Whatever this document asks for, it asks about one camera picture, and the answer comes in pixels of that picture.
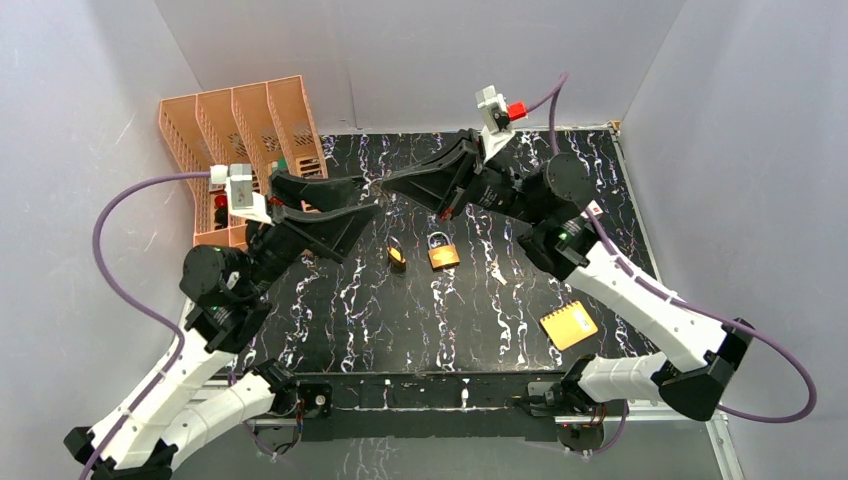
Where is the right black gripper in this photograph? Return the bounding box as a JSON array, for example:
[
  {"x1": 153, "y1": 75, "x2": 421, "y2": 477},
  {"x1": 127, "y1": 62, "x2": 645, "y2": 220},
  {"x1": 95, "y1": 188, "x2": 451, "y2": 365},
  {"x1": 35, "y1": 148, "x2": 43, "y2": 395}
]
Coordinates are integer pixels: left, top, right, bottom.
[{"x1": 382, "y1": 128, "x2": 547, "y2": 226}]

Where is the silver key bunch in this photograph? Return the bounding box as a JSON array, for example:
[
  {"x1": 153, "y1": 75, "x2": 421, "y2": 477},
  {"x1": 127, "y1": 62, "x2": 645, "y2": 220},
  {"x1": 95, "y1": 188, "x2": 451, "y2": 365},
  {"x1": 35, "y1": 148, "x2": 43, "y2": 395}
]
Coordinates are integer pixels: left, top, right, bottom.
[{"x1": 370, "y1": 185, "x2": 392, "y2": 203}]

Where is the brass padlock long shackle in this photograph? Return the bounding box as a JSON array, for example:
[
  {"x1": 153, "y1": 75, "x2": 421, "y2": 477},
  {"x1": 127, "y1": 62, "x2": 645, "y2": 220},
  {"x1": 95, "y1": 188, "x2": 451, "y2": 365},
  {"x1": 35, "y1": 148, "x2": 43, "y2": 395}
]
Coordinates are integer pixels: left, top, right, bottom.
[{"x1": 386, "y1": 235, "x2": 407, "y2": 274}]

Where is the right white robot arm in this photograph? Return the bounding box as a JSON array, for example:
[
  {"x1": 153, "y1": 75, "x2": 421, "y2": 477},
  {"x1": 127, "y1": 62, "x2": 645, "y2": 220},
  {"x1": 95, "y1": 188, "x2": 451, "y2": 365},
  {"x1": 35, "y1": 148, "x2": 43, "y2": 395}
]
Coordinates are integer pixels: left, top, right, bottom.
[{"x1": 381, "y1": 130, "x2": 752, "y2": 421}]

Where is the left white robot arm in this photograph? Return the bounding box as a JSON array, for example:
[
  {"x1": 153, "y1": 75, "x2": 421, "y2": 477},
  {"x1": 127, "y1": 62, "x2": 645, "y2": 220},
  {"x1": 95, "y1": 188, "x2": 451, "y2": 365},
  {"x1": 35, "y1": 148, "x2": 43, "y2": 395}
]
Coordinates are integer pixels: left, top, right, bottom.
[{"x1": 64, "y1": 164, "x2": 378, "y2": 479}]

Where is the brass padlock centre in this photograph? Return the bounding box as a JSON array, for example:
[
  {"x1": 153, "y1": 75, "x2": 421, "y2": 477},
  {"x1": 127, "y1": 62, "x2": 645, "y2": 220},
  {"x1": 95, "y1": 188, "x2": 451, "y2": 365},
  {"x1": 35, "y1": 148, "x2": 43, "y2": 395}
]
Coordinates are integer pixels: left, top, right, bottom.
[{"x1": 427, "y1": 231, "x2": 460, "y2": 271}]

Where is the orange plastic file organizer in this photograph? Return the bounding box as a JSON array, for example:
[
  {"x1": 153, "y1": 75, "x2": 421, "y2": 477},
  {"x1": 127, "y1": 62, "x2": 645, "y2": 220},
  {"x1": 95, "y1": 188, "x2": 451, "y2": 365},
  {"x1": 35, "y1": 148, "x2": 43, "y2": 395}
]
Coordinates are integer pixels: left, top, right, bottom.
[{"x1": 157, "y1": 74, "x2": 338, "y2": 250}]

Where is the red black item in organizer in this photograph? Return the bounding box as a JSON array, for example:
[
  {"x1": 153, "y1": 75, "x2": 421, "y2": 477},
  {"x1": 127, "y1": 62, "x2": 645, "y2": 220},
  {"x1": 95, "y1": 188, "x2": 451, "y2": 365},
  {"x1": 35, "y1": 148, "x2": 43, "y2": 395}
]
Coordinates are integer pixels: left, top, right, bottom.
[{"x1": 213, "y1": 194, "x2": 229, "y2": 230}]

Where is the white red small box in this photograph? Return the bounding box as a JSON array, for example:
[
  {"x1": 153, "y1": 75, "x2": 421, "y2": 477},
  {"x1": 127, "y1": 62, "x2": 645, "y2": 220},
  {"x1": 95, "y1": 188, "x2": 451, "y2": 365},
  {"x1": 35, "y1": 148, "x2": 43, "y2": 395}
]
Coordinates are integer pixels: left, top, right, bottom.
[{"x1": 586, "y1": 200, "x2": 604, "y2": 217}]

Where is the orange spiral notebook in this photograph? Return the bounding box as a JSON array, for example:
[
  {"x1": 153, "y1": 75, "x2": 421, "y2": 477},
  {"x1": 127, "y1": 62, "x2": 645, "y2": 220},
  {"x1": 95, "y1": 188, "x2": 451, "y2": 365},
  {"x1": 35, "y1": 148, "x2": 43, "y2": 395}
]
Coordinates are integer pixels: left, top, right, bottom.
[{"x1": 539, "y1": 301, "x2": 598, "y2": 351}]

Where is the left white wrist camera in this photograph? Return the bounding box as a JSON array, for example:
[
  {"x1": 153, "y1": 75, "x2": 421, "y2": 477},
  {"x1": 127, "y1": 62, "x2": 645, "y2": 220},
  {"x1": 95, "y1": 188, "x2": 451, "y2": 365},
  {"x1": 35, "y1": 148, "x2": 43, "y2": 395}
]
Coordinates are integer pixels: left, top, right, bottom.
[{"x1": 210, "y1": 164, "x2": 273, "y2": 225}]

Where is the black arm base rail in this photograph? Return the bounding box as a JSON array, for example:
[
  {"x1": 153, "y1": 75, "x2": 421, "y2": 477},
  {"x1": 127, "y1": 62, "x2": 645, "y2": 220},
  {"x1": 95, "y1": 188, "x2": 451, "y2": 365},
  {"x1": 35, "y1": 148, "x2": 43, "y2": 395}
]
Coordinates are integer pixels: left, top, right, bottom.
[{"x1": 132, "y1": 370, "x2": 730, "y2": 458}]

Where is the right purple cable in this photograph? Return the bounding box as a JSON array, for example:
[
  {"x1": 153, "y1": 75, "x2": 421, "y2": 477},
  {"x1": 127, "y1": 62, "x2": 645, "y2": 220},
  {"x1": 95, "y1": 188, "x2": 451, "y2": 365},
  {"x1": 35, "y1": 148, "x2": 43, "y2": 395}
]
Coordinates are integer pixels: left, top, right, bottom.
[{"x1": 523, "y1": 71, "x2": 818, "y2": 425}]

